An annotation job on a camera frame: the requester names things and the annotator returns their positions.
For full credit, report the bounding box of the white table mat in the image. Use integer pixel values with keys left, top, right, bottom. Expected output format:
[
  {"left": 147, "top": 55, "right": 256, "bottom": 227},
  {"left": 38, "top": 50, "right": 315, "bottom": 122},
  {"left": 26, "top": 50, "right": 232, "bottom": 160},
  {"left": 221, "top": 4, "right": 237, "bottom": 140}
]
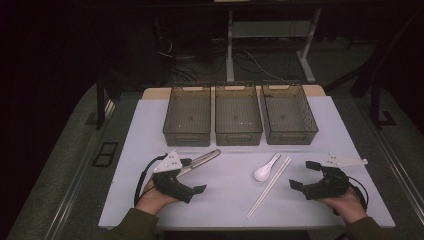
[{"left": 98, "top": 95, "right": 397, "bottom": 231}]

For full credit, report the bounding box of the left hand-held gripper black cable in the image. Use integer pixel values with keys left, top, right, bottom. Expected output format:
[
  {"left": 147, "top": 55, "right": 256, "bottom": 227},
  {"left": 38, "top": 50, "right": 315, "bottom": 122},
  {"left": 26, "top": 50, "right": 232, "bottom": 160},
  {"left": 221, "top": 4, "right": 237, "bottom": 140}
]
[{"left": 133, "top": 153, "right": 168, "bottom": 208}]

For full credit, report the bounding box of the white chopstick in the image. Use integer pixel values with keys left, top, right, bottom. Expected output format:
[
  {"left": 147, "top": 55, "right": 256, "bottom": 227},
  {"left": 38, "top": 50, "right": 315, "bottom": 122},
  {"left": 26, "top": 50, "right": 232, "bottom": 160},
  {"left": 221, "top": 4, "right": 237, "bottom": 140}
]
[
  {"left": 245, "top": 156, "right": 290, "bottom": 220},
  {"left": 249, "top": 157, "right": 293, "bottom": 218}
]

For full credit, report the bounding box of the white metal desk frame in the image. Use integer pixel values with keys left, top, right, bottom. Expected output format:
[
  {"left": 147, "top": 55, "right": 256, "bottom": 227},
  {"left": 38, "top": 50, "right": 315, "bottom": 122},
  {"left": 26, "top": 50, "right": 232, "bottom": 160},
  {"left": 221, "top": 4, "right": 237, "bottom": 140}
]
[{"left": 225, "top": 8, "right": 323, "bottom": 84}]

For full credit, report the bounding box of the person's right hand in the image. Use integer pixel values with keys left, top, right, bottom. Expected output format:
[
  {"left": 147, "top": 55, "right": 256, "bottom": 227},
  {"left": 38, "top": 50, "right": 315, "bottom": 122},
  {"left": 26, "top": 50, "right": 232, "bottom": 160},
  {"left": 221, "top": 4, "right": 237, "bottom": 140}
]
[{"left": 318, "top": 186, "right": 368, "bottom": 225}]

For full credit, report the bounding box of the black metal stand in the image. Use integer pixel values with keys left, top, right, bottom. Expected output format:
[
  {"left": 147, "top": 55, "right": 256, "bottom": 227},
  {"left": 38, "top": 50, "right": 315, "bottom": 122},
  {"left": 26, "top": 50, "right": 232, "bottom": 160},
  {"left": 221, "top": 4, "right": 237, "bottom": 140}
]
[{"left": 349, "top": 79, "right": 398, "bottom": 130}]

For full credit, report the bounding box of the hand-held gripper black cable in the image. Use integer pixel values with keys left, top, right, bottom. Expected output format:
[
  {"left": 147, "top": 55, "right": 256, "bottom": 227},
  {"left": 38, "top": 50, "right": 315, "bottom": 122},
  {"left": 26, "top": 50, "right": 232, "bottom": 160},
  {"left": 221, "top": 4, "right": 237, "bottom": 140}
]
[
  {"left": 133, "top": 153, "right": 168, "bottom": 208},
  {"left": 348, "top": 176, "right": 370, "bottom": 212}
]

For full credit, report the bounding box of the white ceramic spoon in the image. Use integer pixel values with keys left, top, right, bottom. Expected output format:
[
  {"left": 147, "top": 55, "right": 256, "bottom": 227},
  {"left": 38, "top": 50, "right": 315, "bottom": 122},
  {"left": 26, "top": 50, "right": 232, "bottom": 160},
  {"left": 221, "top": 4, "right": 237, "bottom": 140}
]
[{"left": 253, "top": 153, "right": 282, "bottom": 183}]

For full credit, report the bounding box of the white floor cable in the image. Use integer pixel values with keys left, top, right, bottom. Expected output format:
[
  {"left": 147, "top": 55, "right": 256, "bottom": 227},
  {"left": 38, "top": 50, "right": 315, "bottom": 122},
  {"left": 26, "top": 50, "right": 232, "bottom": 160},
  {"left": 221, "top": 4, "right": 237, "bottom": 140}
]
[{"left": 242, "top": 49, "right": 288, "bottom": 82}]

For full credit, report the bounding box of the bundle of black floor cables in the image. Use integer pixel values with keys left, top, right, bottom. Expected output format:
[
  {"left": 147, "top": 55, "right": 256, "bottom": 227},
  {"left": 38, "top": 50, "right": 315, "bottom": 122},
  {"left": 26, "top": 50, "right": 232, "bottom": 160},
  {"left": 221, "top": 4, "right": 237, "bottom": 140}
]
[{"left": 156, "top": 34, "right": 228, "bottom": 84}]

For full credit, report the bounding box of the brown translucent plastic basket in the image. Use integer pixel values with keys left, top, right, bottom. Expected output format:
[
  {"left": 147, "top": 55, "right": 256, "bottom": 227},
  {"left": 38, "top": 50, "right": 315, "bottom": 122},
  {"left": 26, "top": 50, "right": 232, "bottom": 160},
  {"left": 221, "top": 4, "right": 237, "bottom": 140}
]
[
  {"left": 162, "top": 84, "right": 212, "bottom": 148},
  {"left": 214, "top": 83, "right": 264, "bottom": 147},
  {"left": 260, "top": 81, "right": 319, "bottom": 146}
]

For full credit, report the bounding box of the person's left hand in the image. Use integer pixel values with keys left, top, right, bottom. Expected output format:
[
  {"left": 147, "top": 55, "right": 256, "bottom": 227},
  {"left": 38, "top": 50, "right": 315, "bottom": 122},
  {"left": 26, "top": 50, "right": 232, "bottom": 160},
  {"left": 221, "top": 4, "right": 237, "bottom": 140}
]
[{"left": 134, "top": 178, "right": 181, "bottom": 217}]

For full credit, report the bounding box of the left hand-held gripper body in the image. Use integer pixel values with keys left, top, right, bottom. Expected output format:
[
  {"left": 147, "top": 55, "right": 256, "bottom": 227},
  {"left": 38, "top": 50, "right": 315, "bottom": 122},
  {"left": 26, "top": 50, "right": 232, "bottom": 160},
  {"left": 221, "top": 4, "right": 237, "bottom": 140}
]
[{"left": 152, "top": 149, "right": 195, "bottom": 204}]

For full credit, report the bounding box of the right hand-held gripper black cable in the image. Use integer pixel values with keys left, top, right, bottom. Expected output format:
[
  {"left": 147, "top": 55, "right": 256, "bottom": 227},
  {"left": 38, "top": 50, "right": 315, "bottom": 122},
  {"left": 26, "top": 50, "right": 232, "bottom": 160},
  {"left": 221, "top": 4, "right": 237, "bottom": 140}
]
[{"left": 348, "top": 176, "right": 370, "bottom": 212}]

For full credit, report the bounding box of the metal floor rail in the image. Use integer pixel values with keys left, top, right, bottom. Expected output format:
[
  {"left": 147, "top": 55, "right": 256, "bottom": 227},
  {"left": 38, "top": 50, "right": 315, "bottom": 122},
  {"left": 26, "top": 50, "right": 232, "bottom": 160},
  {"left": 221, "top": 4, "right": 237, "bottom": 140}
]
[
  {"left": 373, "top": 128, "right": 424, "bottom": 216},
  {"left": 43, "top": 99, "right": 116, "bottom": 240}
]

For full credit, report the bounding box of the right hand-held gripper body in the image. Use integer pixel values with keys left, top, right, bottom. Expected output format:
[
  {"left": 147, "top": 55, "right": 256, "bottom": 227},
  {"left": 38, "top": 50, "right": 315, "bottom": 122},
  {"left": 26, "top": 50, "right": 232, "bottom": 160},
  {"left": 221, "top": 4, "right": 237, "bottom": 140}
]
[{"left": 301, "top": 152, "right": 369, "bottom": 201}]

